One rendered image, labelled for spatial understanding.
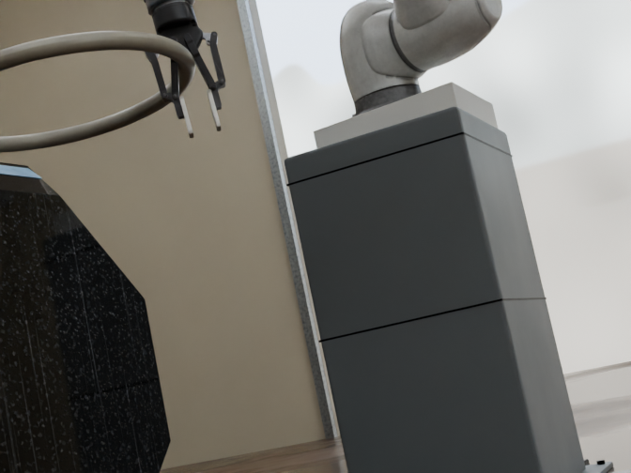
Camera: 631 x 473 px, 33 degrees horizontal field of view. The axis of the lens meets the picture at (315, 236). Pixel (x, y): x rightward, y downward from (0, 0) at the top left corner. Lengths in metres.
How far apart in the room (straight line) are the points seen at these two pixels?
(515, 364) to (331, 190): 0.52
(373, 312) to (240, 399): 4.86
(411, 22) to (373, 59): 0.13
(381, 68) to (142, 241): 5.16
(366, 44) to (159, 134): 5.09
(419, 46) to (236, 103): 4.86
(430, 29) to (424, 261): 0.49
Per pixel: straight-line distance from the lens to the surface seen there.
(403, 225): 2.17
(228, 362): 7.04
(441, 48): 2.29
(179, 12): 1.92
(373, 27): 2.37
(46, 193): 1.89
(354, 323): 2.20
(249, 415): 6.99
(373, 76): 2.36
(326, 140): 2.30
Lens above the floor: 0.30
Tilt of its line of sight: 8 degrees up
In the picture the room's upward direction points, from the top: 12 degrees counter-clockwise
